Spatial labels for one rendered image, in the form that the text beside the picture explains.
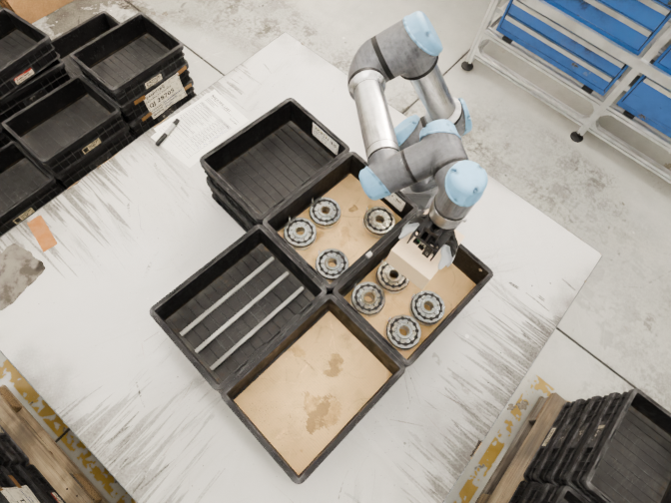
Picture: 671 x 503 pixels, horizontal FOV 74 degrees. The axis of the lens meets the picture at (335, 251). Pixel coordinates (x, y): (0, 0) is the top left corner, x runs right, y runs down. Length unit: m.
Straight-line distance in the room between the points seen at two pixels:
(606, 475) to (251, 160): 1.64
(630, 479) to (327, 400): 1.14
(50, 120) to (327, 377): 1.81
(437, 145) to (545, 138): 2.23
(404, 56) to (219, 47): 2.14
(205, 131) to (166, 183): 0.27
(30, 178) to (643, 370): 3.07
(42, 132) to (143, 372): 1.37
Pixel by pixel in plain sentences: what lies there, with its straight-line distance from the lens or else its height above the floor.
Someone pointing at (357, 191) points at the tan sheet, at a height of 0.83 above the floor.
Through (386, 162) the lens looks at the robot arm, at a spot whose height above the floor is 1.37.
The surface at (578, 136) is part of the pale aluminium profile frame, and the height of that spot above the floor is 0.02.
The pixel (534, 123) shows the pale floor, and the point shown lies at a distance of 3.18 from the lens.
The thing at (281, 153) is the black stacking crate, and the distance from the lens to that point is 1.62.
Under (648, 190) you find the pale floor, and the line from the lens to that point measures 3.27.
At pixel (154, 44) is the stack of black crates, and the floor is 0.49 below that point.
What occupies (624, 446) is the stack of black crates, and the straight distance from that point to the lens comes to 2.01.
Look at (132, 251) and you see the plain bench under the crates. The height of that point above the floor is 0.70.
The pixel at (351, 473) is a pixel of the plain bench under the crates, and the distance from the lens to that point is 1.44.
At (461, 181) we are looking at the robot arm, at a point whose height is 1.46.
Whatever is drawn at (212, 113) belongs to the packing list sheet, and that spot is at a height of 0.70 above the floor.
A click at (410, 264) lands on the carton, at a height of 1.13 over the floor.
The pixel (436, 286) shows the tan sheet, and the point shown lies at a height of 0.83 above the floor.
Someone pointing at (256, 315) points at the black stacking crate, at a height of 0.83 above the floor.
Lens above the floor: 2.13
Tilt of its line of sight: 66 degrees down
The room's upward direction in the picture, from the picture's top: 11 degrees clockwise
